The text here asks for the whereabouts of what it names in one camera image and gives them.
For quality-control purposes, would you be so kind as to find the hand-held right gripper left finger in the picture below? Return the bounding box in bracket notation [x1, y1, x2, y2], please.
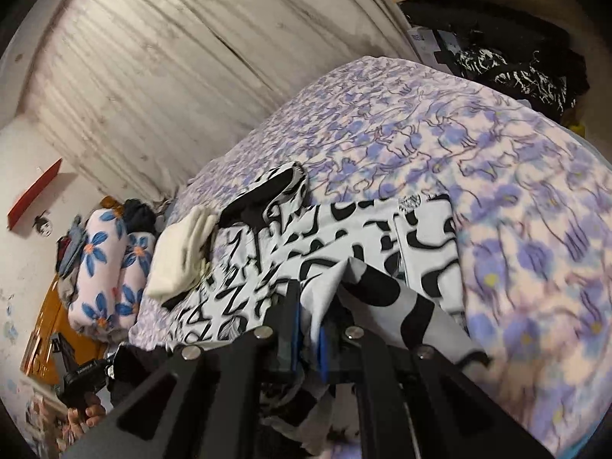
[62, 281, 303, 459]

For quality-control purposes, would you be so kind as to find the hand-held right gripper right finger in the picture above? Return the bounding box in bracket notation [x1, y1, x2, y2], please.
[318, 322, 553, 459]

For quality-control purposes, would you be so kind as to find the white black printed jacket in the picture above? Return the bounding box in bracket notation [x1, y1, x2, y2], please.
[165, 163, 491, 459]

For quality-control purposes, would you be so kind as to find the black white patterned clothes pile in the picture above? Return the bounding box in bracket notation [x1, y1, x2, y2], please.
[402, 7, 591, 122]

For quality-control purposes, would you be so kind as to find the person's left hand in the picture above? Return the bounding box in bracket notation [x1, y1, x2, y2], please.
[67, 404, 107, 445]

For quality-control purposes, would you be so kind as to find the orange wooden cabinet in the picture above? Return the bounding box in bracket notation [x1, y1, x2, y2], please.
[21, 287, 108, 388]

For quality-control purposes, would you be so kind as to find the blue flower print quilt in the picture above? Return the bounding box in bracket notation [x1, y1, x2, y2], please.
[67, 207, 156, 333]

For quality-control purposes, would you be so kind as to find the grey blue denim garment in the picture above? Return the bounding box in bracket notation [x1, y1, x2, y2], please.
[57, 215, 89, 278]

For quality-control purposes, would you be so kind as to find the folded cream sweater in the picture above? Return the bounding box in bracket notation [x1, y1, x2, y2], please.
[143, 205, 221, 299]

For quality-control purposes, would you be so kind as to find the black bundled garment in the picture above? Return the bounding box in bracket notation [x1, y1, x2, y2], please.
[123, 199, 158, 235]

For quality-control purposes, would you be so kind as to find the purple printed blanket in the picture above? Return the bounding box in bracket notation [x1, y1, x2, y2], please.
[129, 55, 612, 459]

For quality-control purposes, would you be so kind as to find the grey patterned curtain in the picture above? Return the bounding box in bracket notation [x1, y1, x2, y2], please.
[24, 0, 417, 202]

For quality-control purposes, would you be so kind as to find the white printed carton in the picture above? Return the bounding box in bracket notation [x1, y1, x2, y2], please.
[406, 26, 450, 65]

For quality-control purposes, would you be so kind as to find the black white patterned garment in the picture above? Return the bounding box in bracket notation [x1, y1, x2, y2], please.
[452, 45, 579, 111]

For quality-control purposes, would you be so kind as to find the red wall shelf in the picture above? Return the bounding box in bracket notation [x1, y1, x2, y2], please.
[7, 158, 64, 231]

